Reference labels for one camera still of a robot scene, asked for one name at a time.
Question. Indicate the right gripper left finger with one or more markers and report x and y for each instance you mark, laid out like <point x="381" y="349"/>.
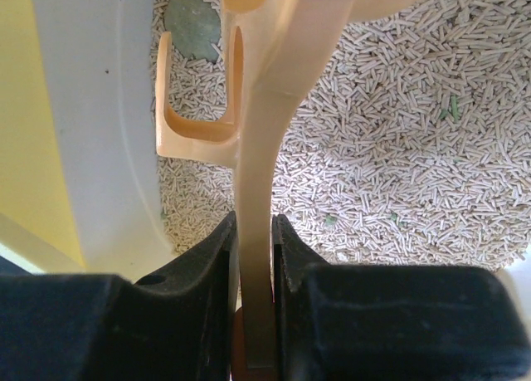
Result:
<point x="172" y="324"/>

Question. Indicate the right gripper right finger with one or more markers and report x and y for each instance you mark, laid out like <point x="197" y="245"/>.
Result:
<point x="358" y="322"/>

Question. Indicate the yellow litter box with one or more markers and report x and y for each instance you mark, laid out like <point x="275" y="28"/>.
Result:
<point x="79" y="165"/>

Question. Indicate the orange litter scoop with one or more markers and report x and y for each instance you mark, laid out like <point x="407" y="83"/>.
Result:
<point x="274" y="52"/>

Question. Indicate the green waste clump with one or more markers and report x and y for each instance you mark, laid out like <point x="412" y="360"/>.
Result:
<point x="195" y="27"/>

